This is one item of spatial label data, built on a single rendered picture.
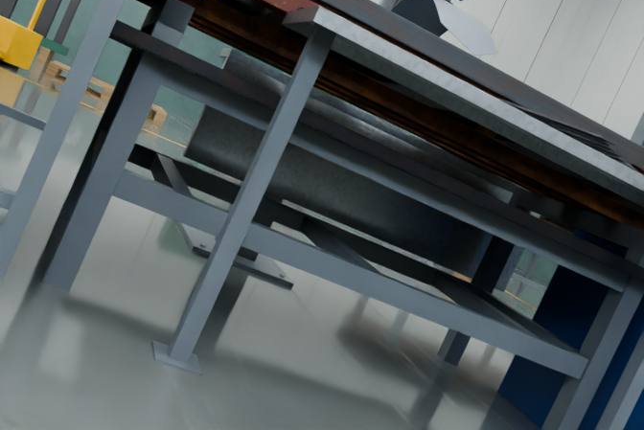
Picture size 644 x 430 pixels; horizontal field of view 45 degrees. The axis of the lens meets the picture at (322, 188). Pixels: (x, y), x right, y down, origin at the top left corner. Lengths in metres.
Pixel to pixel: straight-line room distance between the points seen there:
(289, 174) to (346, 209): 0.24
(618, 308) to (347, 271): 0.79
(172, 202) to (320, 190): 0.96
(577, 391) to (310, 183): 1.06
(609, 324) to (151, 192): 1.28
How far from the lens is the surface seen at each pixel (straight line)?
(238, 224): 1.55
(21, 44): 7.03
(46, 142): 1.53
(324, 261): 1.86
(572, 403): 2.30
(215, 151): 2.53
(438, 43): 1.86
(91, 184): 1.73
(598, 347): 2.27
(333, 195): 2.64
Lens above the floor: 0.53
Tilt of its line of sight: 3 degrees down
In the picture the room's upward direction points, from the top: 25 degrees clockwise
